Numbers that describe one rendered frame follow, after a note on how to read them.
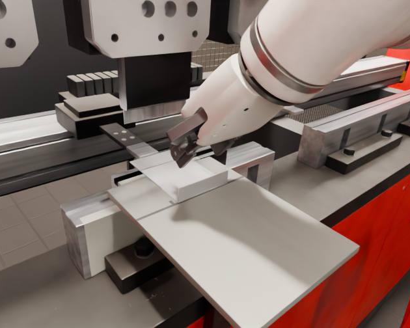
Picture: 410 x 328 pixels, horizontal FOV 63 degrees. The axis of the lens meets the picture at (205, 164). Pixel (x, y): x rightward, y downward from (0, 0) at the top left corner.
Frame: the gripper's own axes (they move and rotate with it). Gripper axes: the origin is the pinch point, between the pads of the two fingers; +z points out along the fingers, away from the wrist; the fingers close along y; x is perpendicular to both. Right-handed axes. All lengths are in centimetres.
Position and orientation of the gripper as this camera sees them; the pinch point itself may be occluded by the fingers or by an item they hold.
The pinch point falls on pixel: (200, 146)
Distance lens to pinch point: 42.8
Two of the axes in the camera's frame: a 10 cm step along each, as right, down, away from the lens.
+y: -7.7, 2.7, -5.8
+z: -4.5, 4.2, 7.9
